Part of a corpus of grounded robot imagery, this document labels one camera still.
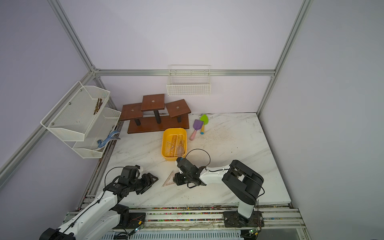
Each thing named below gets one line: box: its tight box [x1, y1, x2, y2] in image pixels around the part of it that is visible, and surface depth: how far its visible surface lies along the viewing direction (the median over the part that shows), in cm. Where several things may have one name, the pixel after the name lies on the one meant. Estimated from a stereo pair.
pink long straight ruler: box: [169, 134, 179, 157], surface depth 104 cm
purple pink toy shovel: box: [189, 119, 204, 141], surface depth 117 cm
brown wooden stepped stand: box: [120, 93, 191, 134], surface depth 107 cm
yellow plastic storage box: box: [161, 127, 188, 162], surface depth 104 cm
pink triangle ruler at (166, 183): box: [161, 169, 175, 188], surface depth 88 cm
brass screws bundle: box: [93, 98, 103, 115], surface depth 83 cm
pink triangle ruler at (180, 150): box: [177, 140, 185, 157], surface depth 103 cm
